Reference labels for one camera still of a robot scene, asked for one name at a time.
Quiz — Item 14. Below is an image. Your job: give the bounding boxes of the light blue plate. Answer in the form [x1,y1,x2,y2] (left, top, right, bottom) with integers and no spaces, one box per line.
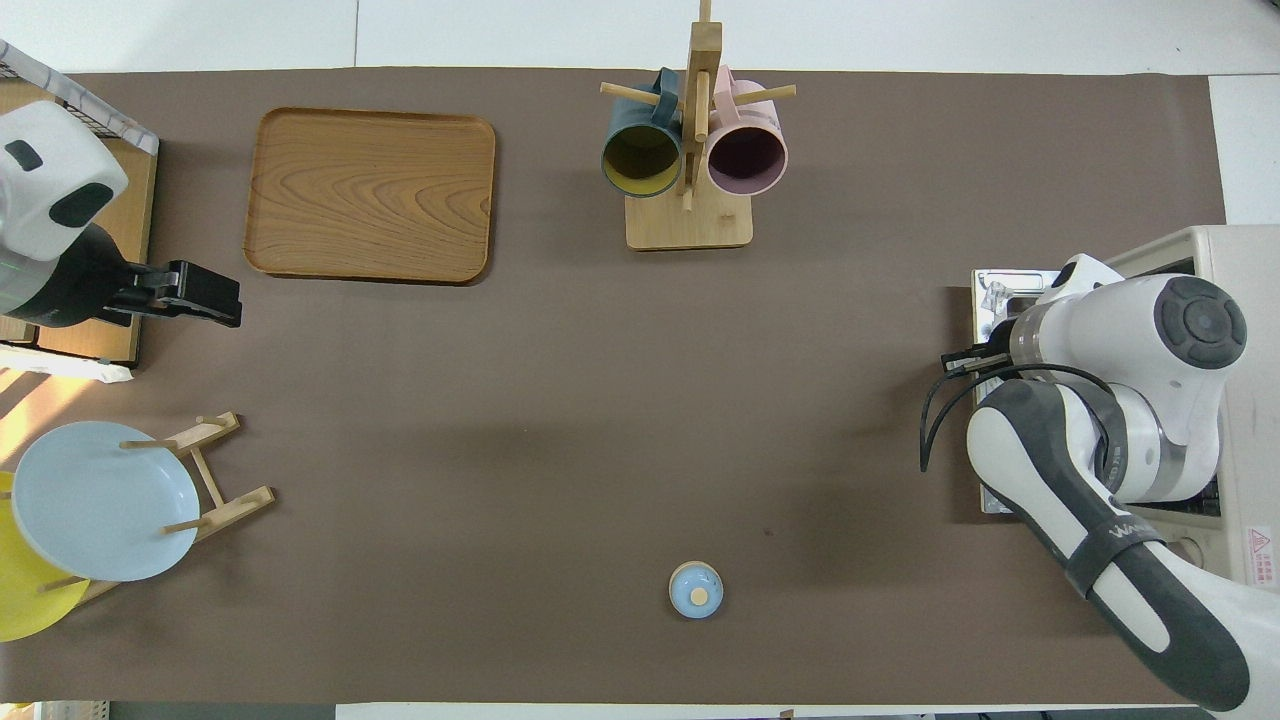
[12,420,201,583]

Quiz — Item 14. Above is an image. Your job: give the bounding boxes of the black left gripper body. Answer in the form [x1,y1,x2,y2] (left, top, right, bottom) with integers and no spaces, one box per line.
[0,225,176,329]

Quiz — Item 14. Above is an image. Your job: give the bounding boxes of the wooden serving tray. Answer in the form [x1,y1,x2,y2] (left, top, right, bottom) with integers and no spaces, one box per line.
[243,107,497,286]

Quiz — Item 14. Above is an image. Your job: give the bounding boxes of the wooden mug tree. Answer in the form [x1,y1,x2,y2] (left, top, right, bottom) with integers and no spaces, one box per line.
[600,0,798,251]

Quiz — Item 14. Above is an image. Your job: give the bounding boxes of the wooden dish rack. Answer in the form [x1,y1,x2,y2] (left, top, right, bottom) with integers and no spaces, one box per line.
[40,410,277,606]

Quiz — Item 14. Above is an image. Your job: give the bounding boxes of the white toaster oven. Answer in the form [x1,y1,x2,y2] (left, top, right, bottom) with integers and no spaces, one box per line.
[972,225,1280,591]

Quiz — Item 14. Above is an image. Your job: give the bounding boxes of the white checkered cloth liner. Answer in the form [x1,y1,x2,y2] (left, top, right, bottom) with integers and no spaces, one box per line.
[0,38,161,383]

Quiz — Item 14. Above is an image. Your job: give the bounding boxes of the black wire basket wooden shelves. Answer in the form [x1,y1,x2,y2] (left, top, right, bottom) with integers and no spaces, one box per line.
[0,38,161,383]

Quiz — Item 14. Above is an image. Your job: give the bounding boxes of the brown table mat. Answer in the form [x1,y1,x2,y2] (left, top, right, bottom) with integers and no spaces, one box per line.
[0,66,1229,706]

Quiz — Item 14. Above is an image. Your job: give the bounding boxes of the dark teal mug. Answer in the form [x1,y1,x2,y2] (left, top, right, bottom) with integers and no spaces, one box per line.
[600,68,685,199]

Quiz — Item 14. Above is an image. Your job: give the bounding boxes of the pink mug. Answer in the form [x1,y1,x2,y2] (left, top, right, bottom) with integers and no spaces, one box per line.
[704,66,790,197]

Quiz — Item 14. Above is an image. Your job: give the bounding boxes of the small blue lid wooden knob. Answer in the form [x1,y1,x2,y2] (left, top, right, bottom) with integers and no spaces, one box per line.
[668,561,725,619]

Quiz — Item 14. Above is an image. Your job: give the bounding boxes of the yellow plate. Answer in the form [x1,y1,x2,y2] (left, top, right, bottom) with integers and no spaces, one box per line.
[0,470,91,643]

